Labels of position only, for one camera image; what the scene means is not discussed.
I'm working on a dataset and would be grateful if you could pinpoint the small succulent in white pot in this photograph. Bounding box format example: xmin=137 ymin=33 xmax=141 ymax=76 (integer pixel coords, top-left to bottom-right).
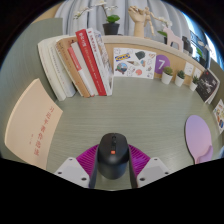
xmin=189 ymin=75 xmax=200 ymax=92
xmin=161 ymin=66 xmax=174 ymax=85
xmin=174 ymin=69 xmax=186 ymax=88

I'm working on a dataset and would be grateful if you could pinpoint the white book behind black book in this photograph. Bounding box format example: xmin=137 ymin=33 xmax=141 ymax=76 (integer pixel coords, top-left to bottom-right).
xmin=207 ymin=71 xmax=222 ymax=105

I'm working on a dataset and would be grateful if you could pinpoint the red spine book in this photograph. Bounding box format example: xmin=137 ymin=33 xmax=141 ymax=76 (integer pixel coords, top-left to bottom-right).
xmin=75 ymin=28 xmax=108 ymax=97

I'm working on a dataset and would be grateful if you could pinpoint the white wall socket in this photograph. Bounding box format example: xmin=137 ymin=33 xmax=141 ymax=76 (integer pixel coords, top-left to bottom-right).
xmin=183 ymin=61 xmax=195 ymax=77
xmin=193 ymin=67 xmax=203 ymax=79

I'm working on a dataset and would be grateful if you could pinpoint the purple mouse pad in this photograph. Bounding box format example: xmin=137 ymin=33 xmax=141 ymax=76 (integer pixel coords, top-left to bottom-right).
xmin=184 ymin=114 xmax=214 ymax=165

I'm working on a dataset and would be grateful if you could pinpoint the black computer mouse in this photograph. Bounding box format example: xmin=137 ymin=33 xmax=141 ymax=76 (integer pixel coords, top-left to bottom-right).
xmin=96 ymin=132 xmax=130 ymax=180

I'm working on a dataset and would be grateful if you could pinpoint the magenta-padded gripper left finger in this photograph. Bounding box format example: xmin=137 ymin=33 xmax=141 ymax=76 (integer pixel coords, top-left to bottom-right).
xmin=53 ymin=143 xmax=101 ymax=190

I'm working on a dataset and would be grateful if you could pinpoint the brown kraft cover book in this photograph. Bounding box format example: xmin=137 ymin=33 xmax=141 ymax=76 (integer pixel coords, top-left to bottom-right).
xmin=54 ymin=35 xmax=92 ymax=99

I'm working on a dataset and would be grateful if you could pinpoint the black wooden horse figure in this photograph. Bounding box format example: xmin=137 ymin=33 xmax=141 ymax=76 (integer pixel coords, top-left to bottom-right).
xmin=181 ymin=35 xmax=192 ymax=54

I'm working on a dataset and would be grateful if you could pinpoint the grey curtain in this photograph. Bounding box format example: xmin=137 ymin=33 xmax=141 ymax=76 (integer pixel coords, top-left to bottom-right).
xmin=54 ymin=0 xmax=191 ymax=43

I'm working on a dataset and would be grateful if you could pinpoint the black cover book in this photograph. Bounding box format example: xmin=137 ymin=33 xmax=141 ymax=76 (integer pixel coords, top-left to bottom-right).
xmin=195 ymin=68 xmax=219 ymax=103

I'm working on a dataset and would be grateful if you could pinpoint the white sticker sheet card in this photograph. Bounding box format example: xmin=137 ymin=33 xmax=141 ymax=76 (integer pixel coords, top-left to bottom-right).
xmin=113 ymin=47 xmax=157 ymax=80

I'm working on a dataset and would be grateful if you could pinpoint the purple round number sticker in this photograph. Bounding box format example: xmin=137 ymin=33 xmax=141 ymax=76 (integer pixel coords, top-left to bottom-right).
xmin=154 ymin=54 xmax=171 ymax=75

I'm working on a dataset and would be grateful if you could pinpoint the wooden desk shelf ledge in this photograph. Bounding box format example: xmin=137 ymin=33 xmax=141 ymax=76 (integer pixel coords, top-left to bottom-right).
xmin=101 ymin=34 xmax=208 ymax=79

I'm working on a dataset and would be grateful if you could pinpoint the wooden hand model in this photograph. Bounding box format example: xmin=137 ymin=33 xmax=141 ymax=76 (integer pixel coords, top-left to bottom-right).
xmin=127 ymin=5 xmax=148 ymax=38

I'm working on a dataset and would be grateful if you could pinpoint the colourful food sticker sheet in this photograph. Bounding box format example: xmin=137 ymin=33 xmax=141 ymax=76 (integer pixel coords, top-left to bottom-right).
xmin=213 ymin=98 xmax=224 ymax=134

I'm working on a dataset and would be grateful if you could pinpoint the beige booklet with red text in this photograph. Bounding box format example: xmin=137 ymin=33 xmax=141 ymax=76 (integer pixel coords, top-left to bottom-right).
xmin=3 ymin=78 xmax=64 ymax=170

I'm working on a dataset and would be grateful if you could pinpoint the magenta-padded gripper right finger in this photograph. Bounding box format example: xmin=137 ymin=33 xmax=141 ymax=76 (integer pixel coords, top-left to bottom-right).
xmin=127 ymin=143 xmax=172 ymax=190

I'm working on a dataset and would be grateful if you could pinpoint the white orchid behind horse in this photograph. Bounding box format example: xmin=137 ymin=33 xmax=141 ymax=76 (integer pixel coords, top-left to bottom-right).
xmin=156 ymin=16 xmax=173 ymax=38

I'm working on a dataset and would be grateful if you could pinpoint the pink wooden horse figure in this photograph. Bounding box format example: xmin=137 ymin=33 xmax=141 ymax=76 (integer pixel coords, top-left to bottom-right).
xmin=163 ymin=27 xmax=184 ymax=53

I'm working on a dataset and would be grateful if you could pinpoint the white orchid in black pot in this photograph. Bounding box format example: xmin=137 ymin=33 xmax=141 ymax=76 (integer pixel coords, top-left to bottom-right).
xmin=194 ymin=39 xmax=211 ymax=69
xmin=73 ymin=1 xmax=122 ymax=36

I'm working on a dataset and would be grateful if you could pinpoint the wooden artist mannequin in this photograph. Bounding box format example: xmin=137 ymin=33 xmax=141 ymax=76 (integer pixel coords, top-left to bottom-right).
xmin=143 ymin=8 xmax=164 ymax=38

